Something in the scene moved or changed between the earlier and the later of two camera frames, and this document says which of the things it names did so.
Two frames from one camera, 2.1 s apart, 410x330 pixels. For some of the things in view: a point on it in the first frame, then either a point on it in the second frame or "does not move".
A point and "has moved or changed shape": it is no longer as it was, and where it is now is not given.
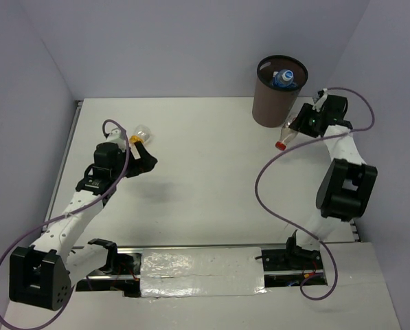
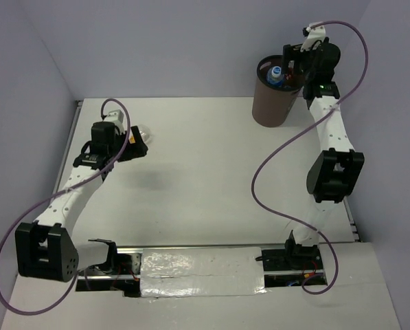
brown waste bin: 272,106 does not move
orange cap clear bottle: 141,133 does not move
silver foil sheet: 202,271 does not move
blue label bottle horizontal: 284,78 has moved or changed shape
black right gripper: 301,122 → 293,53
